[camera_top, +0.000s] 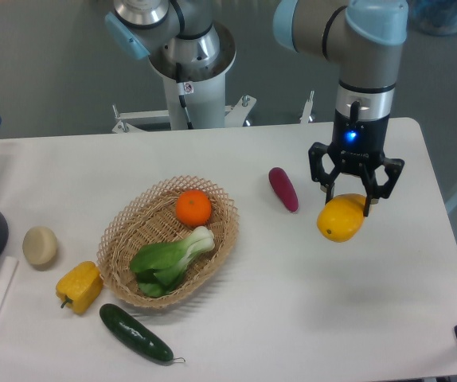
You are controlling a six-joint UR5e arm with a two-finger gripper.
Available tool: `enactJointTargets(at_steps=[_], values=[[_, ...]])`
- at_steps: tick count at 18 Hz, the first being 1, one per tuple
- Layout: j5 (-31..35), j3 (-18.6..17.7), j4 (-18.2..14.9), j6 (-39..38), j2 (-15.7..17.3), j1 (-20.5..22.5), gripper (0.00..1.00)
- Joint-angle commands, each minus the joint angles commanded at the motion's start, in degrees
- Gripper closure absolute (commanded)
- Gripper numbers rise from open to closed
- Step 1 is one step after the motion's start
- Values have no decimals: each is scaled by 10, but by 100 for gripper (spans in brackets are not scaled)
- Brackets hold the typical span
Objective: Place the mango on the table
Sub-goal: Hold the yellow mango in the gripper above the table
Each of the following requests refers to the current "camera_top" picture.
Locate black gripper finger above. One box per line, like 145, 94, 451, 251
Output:
308, 142, 341, 204
361, 156, 405, 218

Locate yellow mango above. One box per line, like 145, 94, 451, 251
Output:
317, 193, 365, 243

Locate orange fruit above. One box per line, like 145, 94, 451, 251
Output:
175, 189, 212, 227

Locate purple sweet potato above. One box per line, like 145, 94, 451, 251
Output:
268, 167, 299, 212

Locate green cucumber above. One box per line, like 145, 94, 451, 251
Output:
99, 303, 186, 364

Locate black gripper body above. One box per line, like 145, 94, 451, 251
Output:
330, 111, 389, 177

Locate woven wicker basket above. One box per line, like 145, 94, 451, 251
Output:
97, 175, 239, 309

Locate black cable on pedestal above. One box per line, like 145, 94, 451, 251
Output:
174, 62, 194, 131

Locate green bok choy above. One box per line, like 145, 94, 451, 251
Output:
129, 226, 215, 298

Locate blue plastic bag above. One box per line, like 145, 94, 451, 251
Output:
408, 0, 457, 37

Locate yellow bell pepper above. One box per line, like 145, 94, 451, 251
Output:
56, 261, 104, 315

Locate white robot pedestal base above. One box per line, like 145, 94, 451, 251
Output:
111, 21, 316, 134

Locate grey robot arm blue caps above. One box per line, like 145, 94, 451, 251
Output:
104, 1, 408, 206

